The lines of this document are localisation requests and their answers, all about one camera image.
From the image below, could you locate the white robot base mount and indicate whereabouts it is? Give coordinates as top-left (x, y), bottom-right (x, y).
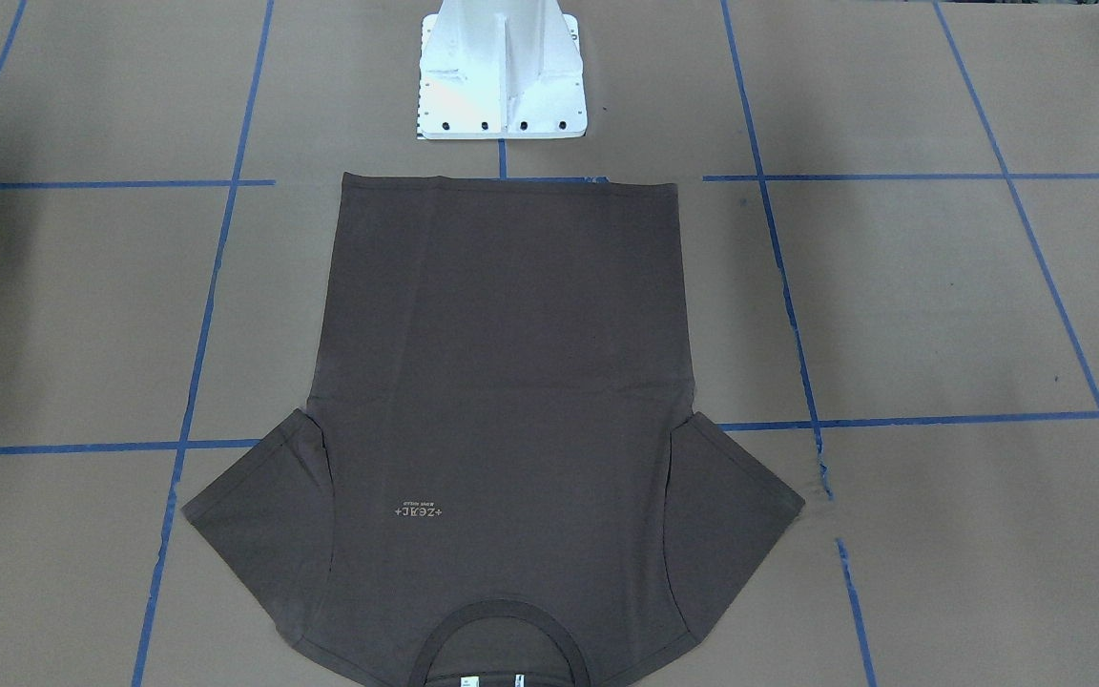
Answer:
top-left (417, 1), bottom-right (589, 140)

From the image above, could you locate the dark brown t-shirt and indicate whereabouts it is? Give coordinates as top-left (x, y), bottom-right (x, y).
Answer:
top-left (182, 173), bottom-right (804, 686)

